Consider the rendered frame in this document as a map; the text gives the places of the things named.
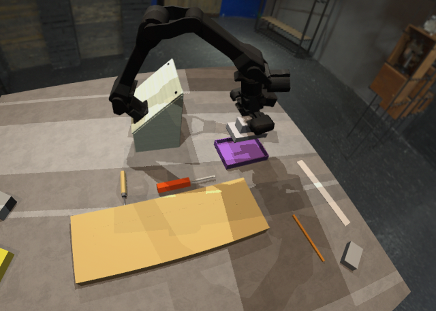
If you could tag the purple shallow tray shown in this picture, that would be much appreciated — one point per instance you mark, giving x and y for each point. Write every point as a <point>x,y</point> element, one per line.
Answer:
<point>240,153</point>

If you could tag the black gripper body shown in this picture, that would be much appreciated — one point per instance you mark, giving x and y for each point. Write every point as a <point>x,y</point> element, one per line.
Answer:
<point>260,123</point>

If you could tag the orange thin rod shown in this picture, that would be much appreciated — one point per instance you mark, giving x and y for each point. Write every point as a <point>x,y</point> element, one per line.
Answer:
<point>309,239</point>

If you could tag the tan wooden floor panel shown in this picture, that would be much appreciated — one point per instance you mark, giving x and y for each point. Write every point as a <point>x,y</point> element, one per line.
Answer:
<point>138,237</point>

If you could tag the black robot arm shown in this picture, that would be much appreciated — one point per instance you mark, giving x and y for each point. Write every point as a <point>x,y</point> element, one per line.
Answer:
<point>253,70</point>

